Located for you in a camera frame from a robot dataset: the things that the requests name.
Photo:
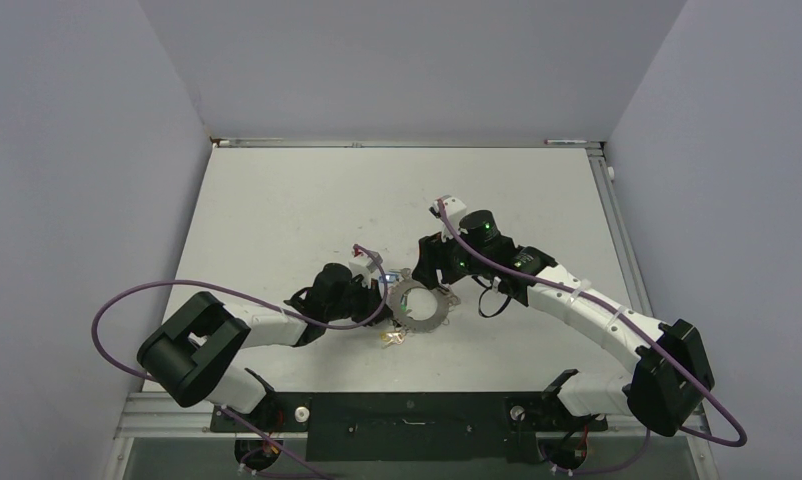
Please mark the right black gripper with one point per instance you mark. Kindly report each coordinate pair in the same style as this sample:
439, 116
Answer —
435, 257

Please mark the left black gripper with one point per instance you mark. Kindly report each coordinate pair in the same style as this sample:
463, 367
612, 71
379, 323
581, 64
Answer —
371, 297

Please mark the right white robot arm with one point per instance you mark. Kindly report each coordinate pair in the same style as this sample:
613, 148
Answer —
668, 363

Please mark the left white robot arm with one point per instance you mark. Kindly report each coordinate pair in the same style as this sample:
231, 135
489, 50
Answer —
191, 355

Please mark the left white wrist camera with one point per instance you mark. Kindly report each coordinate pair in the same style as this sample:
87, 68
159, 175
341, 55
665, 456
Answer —
364, 263

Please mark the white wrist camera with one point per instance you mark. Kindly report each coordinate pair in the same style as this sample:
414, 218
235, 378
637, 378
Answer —
364, 263
450, 208

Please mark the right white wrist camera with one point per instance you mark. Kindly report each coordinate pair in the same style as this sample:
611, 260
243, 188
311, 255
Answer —
450, 208

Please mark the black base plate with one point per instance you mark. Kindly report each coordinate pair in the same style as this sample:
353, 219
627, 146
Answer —
417, 426

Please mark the marker pen at wall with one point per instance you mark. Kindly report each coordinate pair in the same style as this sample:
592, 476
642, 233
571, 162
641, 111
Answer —
566, 142

